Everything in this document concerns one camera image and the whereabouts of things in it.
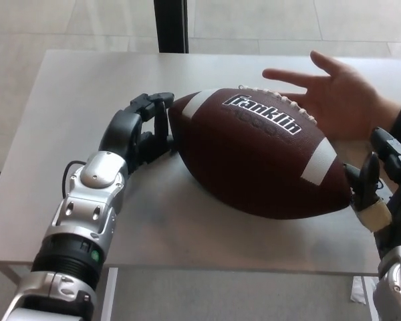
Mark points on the black window frame post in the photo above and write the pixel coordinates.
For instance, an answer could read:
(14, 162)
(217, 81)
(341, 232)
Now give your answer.
(171, 25)

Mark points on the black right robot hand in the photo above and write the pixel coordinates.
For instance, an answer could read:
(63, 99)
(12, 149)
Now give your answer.
(397, 207)

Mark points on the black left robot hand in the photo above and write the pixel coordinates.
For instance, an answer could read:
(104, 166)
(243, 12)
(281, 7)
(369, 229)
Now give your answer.
(120, 130)

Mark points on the white upright table leg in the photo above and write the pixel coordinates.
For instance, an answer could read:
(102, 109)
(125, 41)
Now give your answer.
(109, 294)

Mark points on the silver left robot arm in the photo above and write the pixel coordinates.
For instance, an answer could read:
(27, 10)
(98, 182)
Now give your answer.
(73, 214)

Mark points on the white diagonal table leg brace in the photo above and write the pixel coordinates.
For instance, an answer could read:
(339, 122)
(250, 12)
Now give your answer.
(15, 275)

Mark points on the person's bare hand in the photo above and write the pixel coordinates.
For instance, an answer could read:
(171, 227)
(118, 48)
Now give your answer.
(347, 97)

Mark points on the white thin table leg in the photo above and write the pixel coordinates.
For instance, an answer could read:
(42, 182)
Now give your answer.
(368, 301)

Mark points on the brown Franklin football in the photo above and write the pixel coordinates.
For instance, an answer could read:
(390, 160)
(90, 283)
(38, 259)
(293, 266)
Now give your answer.
(250, 160)

